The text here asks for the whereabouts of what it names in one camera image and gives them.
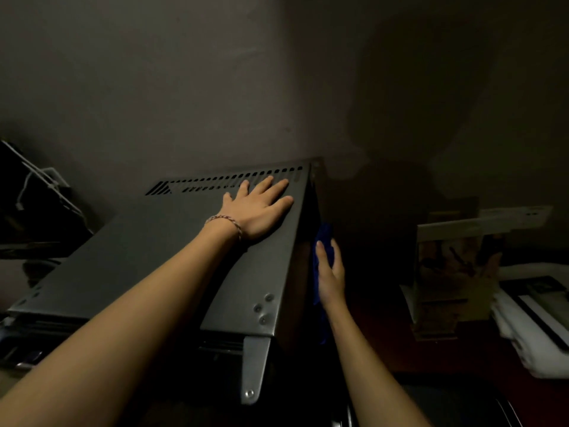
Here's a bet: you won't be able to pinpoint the person's right hand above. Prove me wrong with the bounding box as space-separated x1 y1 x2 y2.
314 238 347 314

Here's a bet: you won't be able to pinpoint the person's left hand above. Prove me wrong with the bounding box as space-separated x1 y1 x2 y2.
204 175 295 243

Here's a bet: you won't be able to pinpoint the blue cloth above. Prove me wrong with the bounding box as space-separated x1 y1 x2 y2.
311 222 337 348

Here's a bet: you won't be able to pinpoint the black mini fridge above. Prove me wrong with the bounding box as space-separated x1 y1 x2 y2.
0 157 338 427

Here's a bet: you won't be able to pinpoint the person's left forearm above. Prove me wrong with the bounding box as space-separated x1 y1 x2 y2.
0 222 243 427

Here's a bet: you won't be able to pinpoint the person's right forearm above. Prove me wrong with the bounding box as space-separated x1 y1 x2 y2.
327 302 432 427

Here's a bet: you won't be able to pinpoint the red wooden side cabinet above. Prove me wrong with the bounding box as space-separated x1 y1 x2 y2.
351 302 569 427

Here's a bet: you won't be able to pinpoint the printed brochure stand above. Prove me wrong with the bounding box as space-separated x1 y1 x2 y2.
399 208 506 341

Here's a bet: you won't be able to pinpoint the black serving tray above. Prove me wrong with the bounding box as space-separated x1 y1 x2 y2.
391 371 525 427

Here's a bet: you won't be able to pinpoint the white folded towel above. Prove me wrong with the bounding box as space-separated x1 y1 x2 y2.
491 262 569 380

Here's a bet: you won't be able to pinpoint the white socket with plug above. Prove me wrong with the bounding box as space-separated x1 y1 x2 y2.
42 167 72 190

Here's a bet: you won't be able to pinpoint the remote controls on black folder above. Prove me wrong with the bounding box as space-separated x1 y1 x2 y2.
500 275 569 352

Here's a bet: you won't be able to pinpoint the black television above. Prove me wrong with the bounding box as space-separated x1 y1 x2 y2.
0 139 94 261

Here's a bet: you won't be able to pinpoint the braided wrist bracelet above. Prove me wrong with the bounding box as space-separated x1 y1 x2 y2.
203 213 244 243

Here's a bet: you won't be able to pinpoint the white double wall socket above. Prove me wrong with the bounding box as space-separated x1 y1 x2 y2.
480 205 554 232

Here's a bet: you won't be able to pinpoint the white power cable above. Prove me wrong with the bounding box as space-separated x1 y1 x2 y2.
15 171 88 218

